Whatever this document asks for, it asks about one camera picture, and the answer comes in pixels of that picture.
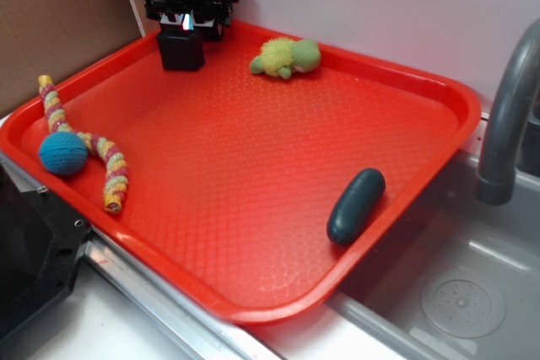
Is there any red plastic tray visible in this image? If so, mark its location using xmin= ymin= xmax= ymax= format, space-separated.
xmin=1 ymin=22 xmax=480 ymax=325

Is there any grey plastic sink basin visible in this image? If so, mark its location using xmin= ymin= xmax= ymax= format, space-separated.
xmin=328 ymin=153 xmax=539 ymax=359

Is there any brown cardboard panel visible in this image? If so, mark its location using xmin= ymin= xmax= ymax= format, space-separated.
xmin=1 ymin=0 xmax=155 ymax=116

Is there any multicolour spiral rope toy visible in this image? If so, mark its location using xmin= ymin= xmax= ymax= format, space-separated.
xmin=38 ymin=75 xmax=129 ymax=214

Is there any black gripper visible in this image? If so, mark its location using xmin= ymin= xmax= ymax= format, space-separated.
xmin=144 ymin=0 xmax=239 ymax=41

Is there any dark green plastic cucumber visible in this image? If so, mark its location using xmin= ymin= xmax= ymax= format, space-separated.
xmin=327 ymin=168 xmax=386 ymax=246

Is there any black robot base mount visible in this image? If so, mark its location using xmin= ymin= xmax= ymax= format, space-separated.
xmin=1 ymin=169 xmax=90 ymax=343

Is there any grey toy faucet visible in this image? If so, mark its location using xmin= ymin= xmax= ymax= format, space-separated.
xmin=474 ymin=20 xmax=539 ymax=206

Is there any black cube block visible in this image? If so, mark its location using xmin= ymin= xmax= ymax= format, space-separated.
xmin=157 ymin=30 xmax=205 ymax=71

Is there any blue textured ball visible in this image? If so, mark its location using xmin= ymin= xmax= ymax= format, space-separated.
xmin=38 ymin=132 xmax=89 ymax=175

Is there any green yellow plush turtle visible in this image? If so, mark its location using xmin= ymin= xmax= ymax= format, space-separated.
xmin=249 ymin=37 xmax=321 ymax=79

